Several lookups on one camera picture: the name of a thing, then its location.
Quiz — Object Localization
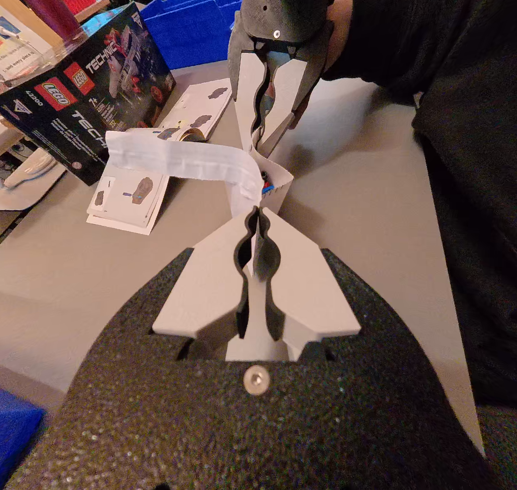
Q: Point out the white paper bag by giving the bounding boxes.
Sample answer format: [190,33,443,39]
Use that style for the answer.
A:
[105,129,295,361]

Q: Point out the printed paper sign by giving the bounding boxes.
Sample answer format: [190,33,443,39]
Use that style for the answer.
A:
[0,5,53,82]

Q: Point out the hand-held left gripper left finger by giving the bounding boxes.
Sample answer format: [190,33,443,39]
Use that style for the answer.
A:
[151,206,260,351]

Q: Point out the white instruction booklet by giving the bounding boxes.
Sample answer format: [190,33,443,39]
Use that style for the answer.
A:
[153,78,233,142]
[86,173,170,236]

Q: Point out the dark red cup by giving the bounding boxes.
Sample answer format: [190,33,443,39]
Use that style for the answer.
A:
[20,0,83,42]

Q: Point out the round wooden table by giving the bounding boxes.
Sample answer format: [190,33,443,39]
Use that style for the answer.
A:
[0,0,61,54]

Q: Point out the grey desk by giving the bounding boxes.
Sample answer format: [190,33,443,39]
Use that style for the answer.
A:
[0,59,485,456]

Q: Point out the blue plastic bin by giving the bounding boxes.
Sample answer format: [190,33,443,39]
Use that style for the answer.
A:
[139,0,253,71]
[0,389,46,474]

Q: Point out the person's right forearm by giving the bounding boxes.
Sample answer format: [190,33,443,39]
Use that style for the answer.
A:
[323,0,517,106]

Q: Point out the small coloured toy bricks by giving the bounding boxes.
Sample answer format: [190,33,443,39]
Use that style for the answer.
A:
[258,168,279,195]

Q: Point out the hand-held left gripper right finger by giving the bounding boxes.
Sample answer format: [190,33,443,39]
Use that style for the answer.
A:
[258,206,362,362]

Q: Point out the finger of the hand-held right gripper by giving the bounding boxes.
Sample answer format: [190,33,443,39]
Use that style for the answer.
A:
[234,52,270,153]
[257,59,309,158]

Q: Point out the black toy set box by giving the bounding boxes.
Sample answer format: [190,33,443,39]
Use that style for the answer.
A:
[0,2,177,187]

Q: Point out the person's black clothing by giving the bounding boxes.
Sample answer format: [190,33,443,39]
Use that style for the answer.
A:
[412,65,517,410]

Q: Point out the person's right hand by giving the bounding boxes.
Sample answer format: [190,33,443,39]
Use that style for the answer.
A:
[321,0,354,75]

